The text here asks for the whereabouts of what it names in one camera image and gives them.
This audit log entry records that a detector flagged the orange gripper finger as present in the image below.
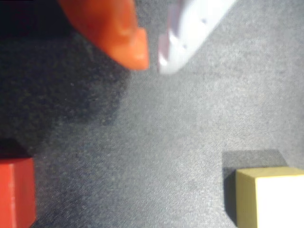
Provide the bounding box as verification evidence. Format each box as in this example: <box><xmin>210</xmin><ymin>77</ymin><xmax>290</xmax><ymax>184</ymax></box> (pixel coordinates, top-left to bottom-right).
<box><xmin>57</xmin><ymin>0</ymin><xmax>150</xmax><ymax>71</ymax></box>

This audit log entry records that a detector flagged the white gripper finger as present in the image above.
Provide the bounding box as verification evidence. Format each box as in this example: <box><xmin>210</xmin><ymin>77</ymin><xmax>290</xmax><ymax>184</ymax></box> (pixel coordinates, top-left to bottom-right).
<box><xmin>157</xmin><ymin>0</ymin><xmax>237</xmax><ymax>74</ymax></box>

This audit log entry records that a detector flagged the yellow cube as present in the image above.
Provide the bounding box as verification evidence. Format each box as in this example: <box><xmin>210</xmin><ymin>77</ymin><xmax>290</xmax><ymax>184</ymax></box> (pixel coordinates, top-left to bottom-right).
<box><xmin>235</xmin><ymin>166</ymin><xmax>304</xmax><ymax>228</ymax></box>

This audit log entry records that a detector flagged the red cube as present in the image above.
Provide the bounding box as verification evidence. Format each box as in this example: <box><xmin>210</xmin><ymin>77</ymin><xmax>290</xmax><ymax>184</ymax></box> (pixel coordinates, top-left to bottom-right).
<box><xmin>0</xmin><ymin>157</ymin><xmax>37</xmax><ymax>228</ymax></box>

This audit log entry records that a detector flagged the dark grey fabric mat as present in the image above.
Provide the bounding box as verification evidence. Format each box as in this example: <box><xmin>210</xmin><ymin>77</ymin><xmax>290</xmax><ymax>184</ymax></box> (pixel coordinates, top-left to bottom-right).
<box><xmin>0</xmin><ymin>0</ymin><xmax>304</xmax><ymax>228</ymax></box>

